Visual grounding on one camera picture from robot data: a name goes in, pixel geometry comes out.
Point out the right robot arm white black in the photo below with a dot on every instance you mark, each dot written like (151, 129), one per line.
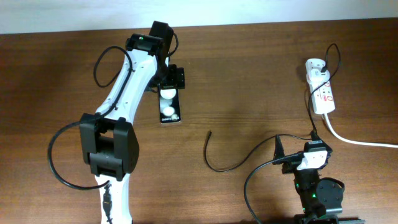
(321, 197)

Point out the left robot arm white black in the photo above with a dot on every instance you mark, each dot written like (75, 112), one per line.
(108, 141)

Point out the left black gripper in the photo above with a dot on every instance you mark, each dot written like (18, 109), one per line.
(176, 78)

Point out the black Samsung smartphone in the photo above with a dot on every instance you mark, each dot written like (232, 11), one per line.
(169, 106)

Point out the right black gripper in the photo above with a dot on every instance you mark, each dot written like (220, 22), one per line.
(290, 167)

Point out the white USB charger plug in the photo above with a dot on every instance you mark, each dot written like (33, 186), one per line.
(317, 76)

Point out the white power strip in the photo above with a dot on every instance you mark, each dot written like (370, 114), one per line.
(322, 97)

